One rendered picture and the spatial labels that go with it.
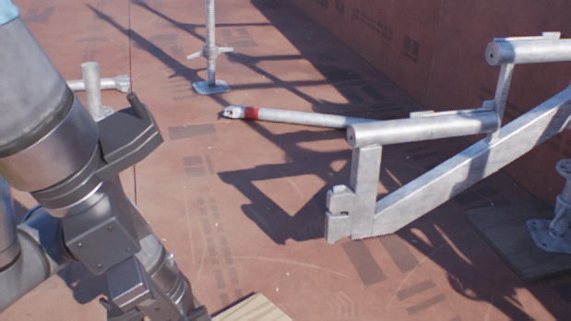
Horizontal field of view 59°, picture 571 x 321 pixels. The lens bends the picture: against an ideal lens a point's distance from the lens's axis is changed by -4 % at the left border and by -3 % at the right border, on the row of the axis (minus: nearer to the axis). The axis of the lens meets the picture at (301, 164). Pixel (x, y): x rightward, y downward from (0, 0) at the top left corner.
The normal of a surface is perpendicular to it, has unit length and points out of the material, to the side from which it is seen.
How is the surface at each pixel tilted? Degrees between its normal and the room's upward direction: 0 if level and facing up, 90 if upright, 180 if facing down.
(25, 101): 86
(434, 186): 90
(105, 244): 97
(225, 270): 0
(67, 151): 84
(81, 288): 0
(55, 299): 0
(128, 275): 24
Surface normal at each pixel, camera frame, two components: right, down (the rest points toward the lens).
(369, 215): 0.29, 0.48
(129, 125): -0.26, -0.68
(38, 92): 0.89, 0.10
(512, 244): 0.05, -0.87
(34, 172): 0.23, 0.65
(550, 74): -0.96, 0.10
